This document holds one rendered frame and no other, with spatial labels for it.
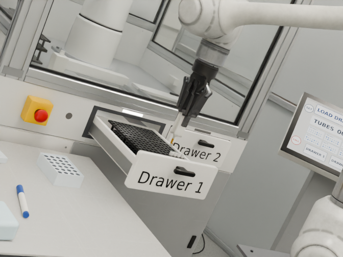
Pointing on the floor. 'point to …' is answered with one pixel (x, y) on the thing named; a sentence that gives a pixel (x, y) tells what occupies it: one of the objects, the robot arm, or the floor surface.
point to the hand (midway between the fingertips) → (180, 124)
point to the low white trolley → (69, 212)
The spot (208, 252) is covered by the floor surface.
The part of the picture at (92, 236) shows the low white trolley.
